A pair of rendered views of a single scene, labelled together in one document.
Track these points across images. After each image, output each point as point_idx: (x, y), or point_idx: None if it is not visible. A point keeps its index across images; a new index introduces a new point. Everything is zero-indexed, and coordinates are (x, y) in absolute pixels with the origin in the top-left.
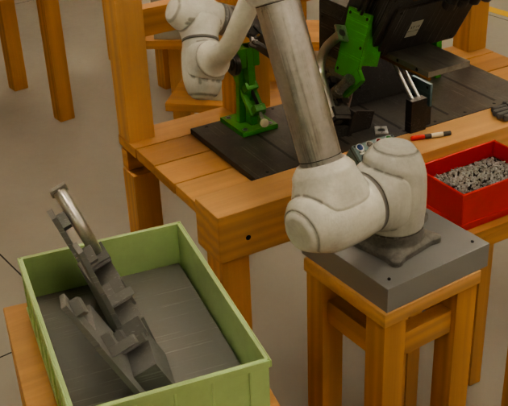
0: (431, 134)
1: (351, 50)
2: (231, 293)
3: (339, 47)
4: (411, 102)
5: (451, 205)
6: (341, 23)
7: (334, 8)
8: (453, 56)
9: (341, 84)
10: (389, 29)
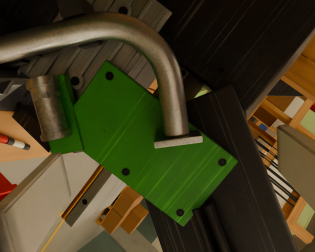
0: (12, 145)
1: (131, 141)
2: None
3: (154, 98)
4: (48, 151)
5: None
6: (232, 62)
7: (276, 51)
8: (120, 189)
9: (43, 117)
10: (152, 218)
